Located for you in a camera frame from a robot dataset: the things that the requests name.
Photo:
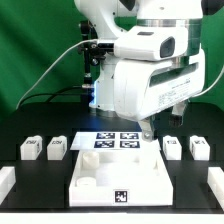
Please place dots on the white obstacle block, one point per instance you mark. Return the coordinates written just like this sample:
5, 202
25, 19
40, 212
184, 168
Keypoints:
7, 181
215, 181

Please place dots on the silver camera on stand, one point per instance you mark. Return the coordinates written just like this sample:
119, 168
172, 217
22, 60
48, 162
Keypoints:
105, 45

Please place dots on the black camera stand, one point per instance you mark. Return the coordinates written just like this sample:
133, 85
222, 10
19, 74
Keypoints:
87, 32

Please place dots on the white left obstacle block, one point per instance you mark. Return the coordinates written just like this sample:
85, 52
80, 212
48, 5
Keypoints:
7, 181

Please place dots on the white square tabletop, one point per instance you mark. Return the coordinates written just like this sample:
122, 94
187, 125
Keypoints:
121, 177

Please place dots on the white marker plate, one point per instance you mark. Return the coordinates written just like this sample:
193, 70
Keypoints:
112, 141

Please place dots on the white right obstacle block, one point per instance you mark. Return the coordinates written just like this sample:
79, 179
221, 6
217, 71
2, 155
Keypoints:
215, 181

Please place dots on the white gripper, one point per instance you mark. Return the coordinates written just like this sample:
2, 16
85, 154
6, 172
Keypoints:
142, 89

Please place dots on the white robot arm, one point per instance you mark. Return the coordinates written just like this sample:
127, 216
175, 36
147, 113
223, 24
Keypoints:
114, 18

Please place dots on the white front rail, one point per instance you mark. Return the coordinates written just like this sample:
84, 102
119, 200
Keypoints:
44, 218

